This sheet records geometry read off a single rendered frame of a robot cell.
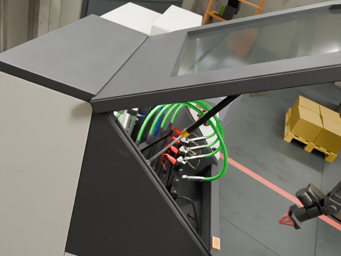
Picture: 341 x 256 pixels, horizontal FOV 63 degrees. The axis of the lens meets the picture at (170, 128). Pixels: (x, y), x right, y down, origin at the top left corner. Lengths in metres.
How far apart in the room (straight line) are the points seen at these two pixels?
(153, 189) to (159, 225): 0.16
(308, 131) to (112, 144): 4.08
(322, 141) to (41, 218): 4.21
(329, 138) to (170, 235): 3.96
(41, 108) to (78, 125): 0.11
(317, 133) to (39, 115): 4.25
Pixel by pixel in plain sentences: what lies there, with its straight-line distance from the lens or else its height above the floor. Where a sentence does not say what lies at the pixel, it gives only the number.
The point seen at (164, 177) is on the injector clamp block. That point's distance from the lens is 1.35.
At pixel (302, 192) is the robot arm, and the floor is 1.20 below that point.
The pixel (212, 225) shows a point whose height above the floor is 0.95.
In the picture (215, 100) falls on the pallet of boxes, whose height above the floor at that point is 0.76.
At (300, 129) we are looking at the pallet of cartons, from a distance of 4.67.
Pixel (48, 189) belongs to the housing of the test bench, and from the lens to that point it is 1.03.
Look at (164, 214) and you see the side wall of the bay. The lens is 0.95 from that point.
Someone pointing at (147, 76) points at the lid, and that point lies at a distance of 0.80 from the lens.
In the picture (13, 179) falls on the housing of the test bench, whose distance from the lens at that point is 1.07.
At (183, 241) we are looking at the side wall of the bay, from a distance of 1.04.
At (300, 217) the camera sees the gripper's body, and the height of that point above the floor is 1.10.
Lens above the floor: 1.86
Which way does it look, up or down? 31 degrees down
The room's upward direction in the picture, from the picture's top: 21 degrees clockwise
